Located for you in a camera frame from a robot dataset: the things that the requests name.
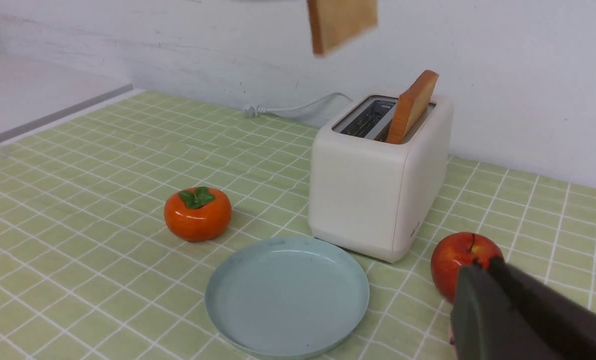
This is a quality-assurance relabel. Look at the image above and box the orange persimmon with green leaf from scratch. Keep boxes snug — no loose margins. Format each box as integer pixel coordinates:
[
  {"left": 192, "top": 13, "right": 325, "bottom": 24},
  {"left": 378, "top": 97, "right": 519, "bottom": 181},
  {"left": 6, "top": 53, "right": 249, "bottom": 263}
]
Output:
[{"left": 164, "top": 186, "right": 232, "bottom": 243}]

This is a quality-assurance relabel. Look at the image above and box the light blue round plate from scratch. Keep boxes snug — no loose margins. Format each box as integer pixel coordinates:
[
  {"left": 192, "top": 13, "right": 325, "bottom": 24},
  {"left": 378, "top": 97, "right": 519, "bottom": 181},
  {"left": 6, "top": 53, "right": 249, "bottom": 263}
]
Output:
[{"left": 204, "top": 235, "right": 370, "bottom": 360}]

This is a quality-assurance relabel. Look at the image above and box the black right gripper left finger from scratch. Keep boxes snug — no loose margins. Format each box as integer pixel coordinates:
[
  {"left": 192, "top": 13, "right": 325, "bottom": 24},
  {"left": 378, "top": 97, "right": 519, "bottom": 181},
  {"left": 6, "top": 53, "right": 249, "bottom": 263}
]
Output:
[{"left": 450, "top": 265, "right": 558, "bottom": 360}]

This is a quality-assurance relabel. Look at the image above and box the white two-slot toaster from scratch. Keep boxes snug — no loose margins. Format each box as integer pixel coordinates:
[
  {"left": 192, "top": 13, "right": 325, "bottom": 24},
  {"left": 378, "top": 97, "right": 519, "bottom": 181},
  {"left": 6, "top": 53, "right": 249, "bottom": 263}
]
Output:
[{"left": 308, "top": 91, "right": 454, "bottom": 264}]

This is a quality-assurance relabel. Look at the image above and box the red apple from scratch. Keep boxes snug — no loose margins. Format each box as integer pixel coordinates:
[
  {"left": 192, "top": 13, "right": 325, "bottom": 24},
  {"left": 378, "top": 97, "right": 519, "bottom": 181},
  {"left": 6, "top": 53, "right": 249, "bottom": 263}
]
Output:
[{"left": 430, "top": 232, "right": 503, "bottom": 304}]

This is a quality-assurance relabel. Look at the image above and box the white power cable with plug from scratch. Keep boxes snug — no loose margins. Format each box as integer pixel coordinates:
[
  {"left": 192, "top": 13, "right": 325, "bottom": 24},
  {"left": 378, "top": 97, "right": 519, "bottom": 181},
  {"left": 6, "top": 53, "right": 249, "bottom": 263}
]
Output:
[{"left": 243, "top": 92, "right": 354, "bottom": 120}]

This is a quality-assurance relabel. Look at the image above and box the green checkered tablecloth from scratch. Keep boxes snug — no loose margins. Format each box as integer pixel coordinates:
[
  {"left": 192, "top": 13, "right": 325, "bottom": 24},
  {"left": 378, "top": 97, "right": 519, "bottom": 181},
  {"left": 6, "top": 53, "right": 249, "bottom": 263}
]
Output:
[{"left": 0, "top": 92, "right": 596, "bottom": 360}]

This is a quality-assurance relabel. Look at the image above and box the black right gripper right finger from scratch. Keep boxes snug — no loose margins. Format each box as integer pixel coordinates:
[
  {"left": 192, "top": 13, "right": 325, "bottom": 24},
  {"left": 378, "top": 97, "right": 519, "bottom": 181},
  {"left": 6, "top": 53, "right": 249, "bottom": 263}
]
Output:
[{"left": 487, "top": 257, "right": 596, "bottom": 360}]

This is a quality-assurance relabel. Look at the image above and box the toast slice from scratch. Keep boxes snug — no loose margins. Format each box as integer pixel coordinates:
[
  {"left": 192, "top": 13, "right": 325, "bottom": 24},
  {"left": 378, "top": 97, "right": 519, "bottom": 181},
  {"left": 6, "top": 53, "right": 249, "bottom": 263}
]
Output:
[
  {"left": 307, "top": 0, "right": 378, "bottom": 57},
  {"left": 385, "top": 69, "right": 439, "bottom": 145}
]

